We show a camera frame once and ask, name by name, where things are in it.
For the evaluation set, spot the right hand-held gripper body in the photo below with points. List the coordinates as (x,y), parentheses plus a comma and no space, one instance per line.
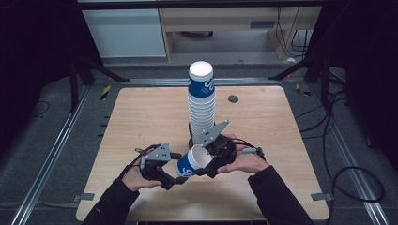
(223,150)

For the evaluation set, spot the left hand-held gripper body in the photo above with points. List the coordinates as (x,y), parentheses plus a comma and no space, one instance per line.
(156,154)

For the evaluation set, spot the single blue white paper cup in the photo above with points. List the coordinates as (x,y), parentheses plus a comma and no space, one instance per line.
(192,161)

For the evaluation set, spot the stack of ribbed paper cups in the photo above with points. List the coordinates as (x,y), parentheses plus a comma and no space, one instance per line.
(202,106)

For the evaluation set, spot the person's right hand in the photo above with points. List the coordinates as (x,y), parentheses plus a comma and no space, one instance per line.
(247,161)

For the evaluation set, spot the person's left hand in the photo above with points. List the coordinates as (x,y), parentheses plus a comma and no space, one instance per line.
(134,179)

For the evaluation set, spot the round dark table grommet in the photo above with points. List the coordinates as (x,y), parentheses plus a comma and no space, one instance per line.
(233,99)

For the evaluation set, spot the yellow black tape strip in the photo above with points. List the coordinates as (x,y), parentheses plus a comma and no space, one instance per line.
(302,90)
(105,92)

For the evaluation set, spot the black metal stand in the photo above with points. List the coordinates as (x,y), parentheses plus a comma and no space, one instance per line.
(324,78)
(74,84)

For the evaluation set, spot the small white floor object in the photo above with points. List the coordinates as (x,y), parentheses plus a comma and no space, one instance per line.
(291,59)

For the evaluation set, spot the white cabinet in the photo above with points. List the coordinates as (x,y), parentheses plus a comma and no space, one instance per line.
(125,33)

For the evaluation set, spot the light wooden desk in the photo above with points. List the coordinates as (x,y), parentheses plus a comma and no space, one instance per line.
(219,17)

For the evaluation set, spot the black curtain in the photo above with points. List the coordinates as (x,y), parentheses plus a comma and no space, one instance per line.
(31,62)
(369,62)

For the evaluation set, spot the aluminium floor rail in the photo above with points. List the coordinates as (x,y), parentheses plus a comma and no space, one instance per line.
(353,165)
(47,168)
(156,82)

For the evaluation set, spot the grey table bracket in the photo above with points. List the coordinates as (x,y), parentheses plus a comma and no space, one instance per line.
(84,197)
(321,197)

